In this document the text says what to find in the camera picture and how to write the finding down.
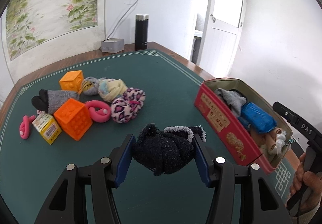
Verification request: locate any black fuzzy sock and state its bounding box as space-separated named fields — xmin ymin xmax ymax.
xmin=132 ymin=123 xmax=207 ymax=176

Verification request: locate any beige sock bundle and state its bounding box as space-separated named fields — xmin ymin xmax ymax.
xmin=250 ymin=127 xmax=285 ymax=156

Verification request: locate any person's right forearm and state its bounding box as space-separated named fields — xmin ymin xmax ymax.
xmin=293 ymin=201 xmax=322 ymax=224

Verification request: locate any pastel yellow sock bundle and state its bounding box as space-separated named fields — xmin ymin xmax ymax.
xmin=98 ymin=77 xmax=128 ymax=103

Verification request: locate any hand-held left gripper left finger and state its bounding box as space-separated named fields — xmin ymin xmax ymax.
xmin=34 ymin=134 xmax=136 ymax=224

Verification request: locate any white door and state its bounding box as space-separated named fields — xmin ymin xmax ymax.
xmin=199 ymin=0 xmax=248 ymax=80

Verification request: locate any wall painting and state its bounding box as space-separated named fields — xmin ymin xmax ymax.
xmin=4 ymin=0 xmax=102 ymax=62

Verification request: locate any grey power cable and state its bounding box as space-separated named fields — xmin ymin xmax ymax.
xmin=104 ymin=0 xmax=145 ymax=42

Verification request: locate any grey and black sock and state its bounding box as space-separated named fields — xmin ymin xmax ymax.
xmin=31 ymin=89 xmax=81 ymax=115

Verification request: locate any person's right hand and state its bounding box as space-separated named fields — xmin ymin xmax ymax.
xmin=289 ymin=152 xmax=322 ymax=213

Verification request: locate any small grey box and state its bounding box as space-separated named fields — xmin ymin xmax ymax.
xmin=101 ymin=38 xmax=125 ymax=53

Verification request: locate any leopard print sock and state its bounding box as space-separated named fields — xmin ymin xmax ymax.
xmin=111 ymin=87 xmax=146 ymax=124

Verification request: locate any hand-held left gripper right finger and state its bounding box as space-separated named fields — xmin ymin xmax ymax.
xmin=192 ymin=133 xmax=293 ymax=224

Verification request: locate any yellow medicine box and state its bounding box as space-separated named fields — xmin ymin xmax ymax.
xmin=31 ymin=112 xmax=62 ymax=145

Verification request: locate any black thermos bottle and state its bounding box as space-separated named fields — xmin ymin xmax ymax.
xmin=135 ymin=14 xmax=149 ymax=51

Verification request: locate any orange rubber cube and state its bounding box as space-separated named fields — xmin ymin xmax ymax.
xmin=54 ymin=98 xmax=93 ymax=142
xmin=59 ymin=70 xmax=84 ymax=95

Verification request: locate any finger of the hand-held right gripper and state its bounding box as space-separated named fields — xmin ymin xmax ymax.
xmin=272 ymin=101 xmax=301 ymax=127

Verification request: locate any pink foam curler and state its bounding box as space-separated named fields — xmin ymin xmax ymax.
xmin=19 ymin=114 xmax=37 ymax=140
xmin=84 ymin=100 xmax=111 ymax=124

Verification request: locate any red tin container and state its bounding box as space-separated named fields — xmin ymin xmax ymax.
xmin=194 ymin=77 xmax=293 ymax=175

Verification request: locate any white crumpled scrap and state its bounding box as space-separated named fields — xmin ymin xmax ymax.
xmin=275 ymin=130 xmax=288 ymax=151

